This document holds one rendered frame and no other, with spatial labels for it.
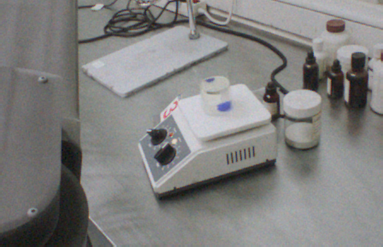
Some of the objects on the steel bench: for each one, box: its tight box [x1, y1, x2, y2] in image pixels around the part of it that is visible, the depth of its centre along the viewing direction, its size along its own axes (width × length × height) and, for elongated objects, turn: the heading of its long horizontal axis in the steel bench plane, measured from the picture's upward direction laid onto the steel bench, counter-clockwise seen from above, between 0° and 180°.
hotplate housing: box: [138, 109, 278, 197], centre depth 77 cm, size 22×13×8 cm, turn 118°
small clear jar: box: [337, 45, 368, 87], centre depth 92 cm, size 6×6×7 cm
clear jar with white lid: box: [283, 90, 321, 150], centre depth 78 cm, size 6×6×8 cm
